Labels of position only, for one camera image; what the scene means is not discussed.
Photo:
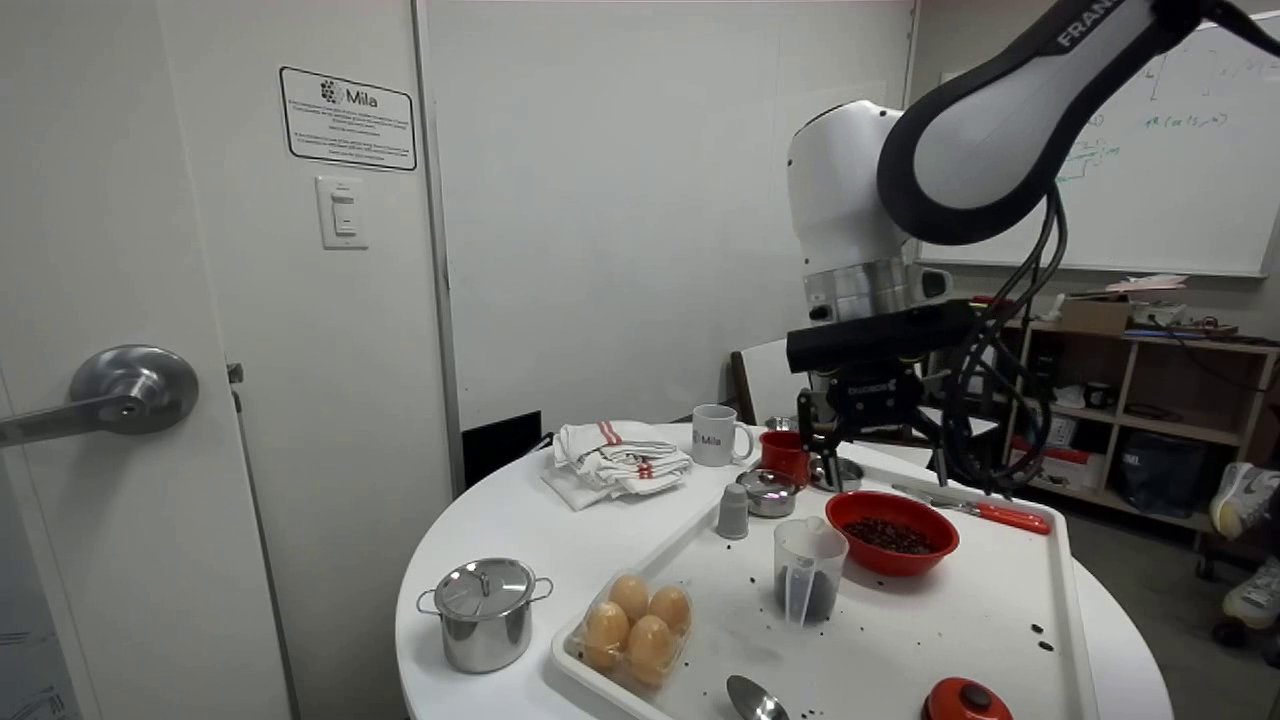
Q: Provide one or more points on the white plastic tray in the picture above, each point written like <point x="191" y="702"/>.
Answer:
<point x="865" y="641"/>

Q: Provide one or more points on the clear glass cup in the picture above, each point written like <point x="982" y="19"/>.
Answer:
<point x="810" y="572"/>

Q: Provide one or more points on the dark storage bin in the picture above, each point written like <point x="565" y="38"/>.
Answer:
<point x="1162" y="476"/>

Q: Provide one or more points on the small lidded steel dish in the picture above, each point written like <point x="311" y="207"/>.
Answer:
<point x="769" y="496"/>

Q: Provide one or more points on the white sneaker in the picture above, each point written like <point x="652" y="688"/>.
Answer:
<point x="1245" y="500"/>
<point x="1257" y="602"/>

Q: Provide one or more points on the red mug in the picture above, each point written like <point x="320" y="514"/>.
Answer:
<point x="787" y="457"/>

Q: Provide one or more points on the cardboard box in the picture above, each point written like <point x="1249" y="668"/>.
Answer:
<point x="1089" y="319"/>

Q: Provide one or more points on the white whiteboard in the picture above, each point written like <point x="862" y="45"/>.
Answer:
<point x="1173" y="202"/>

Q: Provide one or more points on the white leaning panel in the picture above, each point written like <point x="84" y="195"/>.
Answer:
<point x="773" y="380"/>

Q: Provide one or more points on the red and white box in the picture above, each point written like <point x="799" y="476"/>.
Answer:
<point x="1060" y="469"/>

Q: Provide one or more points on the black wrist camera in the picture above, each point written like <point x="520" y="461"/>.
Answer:
<point x="883" y="339"/>

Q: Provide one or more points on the white cloth with red stripes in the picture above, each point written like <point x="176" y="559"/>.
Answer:
<point x="604" y="464"/>

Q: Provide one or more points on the paper stack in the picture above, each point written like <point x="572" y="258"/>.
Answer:
<point x="1147" y="285"/>

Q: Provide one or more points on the steel pot with lid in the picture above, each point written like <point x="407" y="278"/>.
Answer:
<point x="482" y="620"/>

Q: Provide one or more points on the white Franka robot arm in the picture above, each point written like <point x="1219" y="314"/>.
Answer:
<point x="987" y="132"/>

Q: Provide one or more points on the red bowl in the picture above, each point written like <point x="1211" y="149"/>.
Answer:
<point x="922" y="560"/>

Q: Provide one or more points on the wooden shelf unit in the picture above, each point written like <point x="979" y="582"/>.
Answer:
<point x="1133" y="348"/>

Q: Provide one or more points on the white mug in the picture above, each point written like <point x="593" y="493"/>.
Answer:
<point x="712" y="434"/>

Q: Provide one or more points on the red round lid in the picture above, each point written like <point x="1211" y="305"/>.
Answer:
<point x="964" y="702"/>

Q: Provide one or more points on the white light switch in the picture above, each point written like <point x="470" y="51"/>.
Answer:
<point x="341" y="214"/>

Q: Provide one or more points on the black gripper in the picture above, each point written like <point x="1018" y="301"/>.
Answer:
<point x="865" y="398"/>

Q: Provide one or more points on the small steel bowl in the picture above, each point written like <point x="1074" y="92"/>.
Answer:
<point x="855" y="474"/>

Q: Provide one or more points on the white wall sign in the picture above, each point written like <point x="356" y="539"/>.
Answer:
<point x="345" y="118"/>

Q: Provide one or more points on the small grey shaker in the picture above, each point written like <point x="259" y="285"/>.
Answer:
<point x="735" y="514"/>

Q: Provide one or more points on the black box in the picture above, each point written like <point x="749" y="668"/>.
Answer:
<point x="503" y="450"/>

